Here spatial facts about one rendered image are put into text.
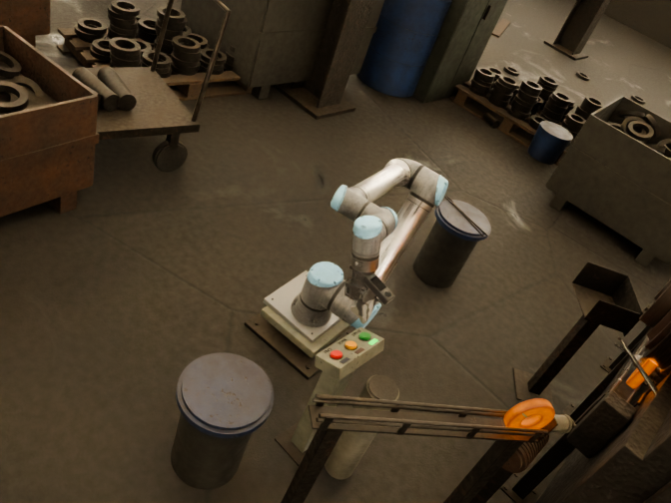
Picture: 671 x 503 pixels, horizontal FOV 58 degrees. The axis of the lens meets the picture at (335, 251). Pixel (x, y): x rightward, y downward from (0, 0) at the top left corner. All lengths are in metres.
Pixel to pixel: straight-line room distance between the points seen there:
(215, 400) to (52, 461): 0.65
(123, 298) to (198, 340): 0.39
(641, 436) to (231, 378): 1.27
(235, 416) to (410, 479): 0.91
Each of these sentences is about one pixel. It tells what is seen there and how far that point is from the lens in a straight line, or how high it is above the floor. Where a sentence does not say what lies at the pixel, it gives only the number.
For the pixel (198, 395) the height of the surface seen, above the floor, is 0.43.
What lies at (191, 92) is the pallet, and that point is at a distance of 4.38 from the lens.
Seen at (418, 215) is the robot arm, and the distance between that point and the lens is 2.51.
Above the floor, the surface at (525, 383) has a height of 0.01.
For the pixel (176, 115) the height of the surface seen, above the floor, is 0.33.
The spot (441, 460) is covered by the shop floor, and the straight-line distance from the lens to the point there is 2.73.
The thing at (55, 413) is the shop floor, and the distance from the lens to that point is 2.48.
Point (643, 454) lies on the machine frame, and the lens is 1.98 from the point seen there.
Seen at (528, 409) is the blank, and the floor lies 0.77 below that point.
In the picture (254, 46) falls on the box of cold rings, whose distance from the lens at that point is 4.40.
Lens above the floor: 2.07
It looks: 38 degrees down
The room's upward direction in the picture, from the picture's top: 22 degrees clockwise
